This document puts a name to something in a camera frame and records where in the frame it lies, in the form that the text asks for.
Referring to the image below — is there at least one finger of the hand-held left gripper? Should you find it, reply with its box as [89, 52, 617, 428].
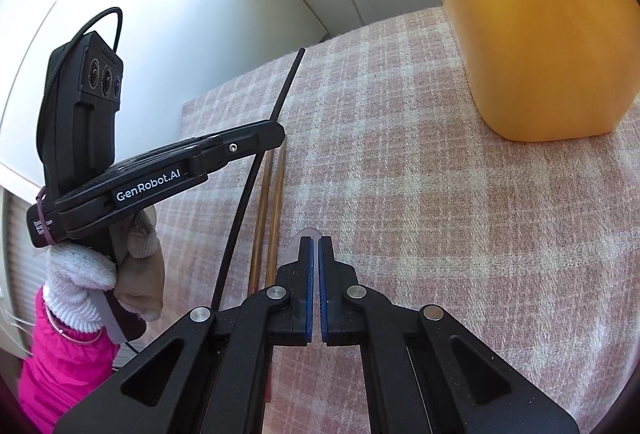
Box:
[116, 120, 287, 176]

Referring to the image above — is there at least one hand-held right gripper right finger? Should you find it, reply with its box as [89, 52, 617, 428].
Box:
[318, 236, 581, 434]

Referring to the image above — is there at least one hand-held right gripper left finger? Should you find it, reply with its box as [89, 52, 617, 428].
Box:
[52, 236, 316, 434]

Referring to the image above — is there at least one translucent plastic spoon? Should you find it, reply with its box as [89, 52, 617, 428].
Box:
[291, 227, 325, 260]

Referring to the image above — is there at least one yellow plastic container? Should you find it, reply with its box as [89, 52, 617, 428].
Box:
[395, 0, 640, 142]

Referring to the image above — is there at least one person's left forearm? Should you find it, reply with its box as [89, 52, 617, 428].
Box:
[19, 286, 121, 432]

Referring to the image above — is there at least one person's left hand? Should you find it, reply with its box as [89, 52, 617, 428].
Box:
[44, 209, 167, 331]

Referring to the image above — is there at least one pink plaid cloth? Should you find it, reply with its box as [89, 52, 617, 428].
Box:
[107, 6, 640, 434]

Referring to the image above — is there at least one white radiator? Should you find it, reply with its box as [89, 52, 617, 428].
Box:
[0, 189, 38, 357]

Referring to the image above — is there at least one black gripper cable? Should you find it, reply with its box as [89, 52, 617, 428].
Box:
[42, 7, 124, 115]

